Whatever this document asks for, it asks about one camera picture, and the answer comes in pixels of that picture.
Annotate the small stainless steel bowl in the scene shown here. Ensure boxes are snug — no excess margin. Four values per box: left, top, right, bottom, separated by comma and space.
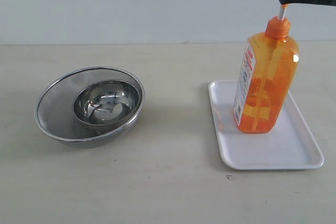
72, 79, 141, 134

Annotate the white rectangular plastic tray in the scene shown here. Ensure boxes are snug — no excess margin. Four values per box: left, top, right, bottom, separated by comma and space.
208, 80, 324, 170

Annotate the orange pump soap bottle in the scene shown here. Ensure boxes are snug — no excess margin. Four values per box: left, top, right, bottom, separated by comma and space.
233, 4, 299, 134

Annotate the steel mesh colander basket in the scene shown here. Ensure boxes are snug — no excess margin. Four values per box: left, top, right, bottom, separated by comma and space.
34, 67, 145, 148

